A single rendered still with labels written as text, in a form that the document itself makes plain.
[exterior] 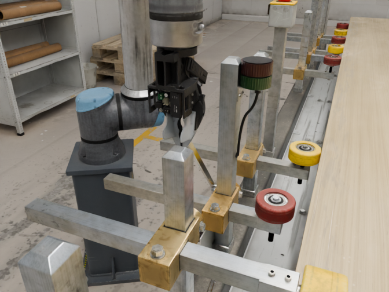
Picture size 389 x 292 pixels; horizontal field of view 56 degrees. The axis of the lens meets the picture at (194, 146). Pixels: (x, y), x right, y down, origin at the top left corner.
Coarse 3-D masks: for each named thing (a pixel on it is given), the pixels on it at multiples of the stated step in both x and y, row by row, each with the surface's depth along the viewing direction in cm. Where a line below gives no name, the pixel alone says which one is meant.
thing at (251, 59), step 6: (246, 60) 66; (252, 60) 66; (258, 60) 66; (264, 60) 66; (270, 60) 66; (240, 90) 71; (258, 90) 69; (240, 96) 70; (252, 108) 72; (246, 114) 73; (240, 126) 74; (240, 132) 75; (240, 138) 76
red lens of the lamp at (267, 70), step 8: (240, 64) 68; (248, 64) 65; (256, 64) 65; (264, 64) 65; (272, 64) 66; (240, 72) 68; (248, 72) 66; (256, 72) 65; (264, 72) 65; (272, 72) 67
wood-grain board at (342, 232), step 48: (384, 48) 193; (336, 96) 128; (384, 96) 128; (336, 144) 96; (384, 144) 96; (336, 192) 77; (384, 192) 77; (336, 240) 64; (384, 240) 64; (384, 288) 55
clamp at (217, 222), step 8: (240, 192) 85; (208, 200) 79; (216, 200) 79; (224, 200) 79; (232, 200) 80; (208, 208) 77; (224, 208) 77; (208, 216) 76; (216, 216) 75; (224, 216) 75; (208, 224) 77; (216, 224) 76; (224, 224) 76; (216, 232) 77
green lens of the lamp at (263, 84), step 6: (240, 78) 68; (246, 78) 66; (252, 78) 66; (258, 78) 66; (264, 78) 66; (270, 78) 67; (240, 84) 68; (246, 84) 67; (252, 84) 66; (258, 84) 66; (264, 84) 66; (270, 84) 68
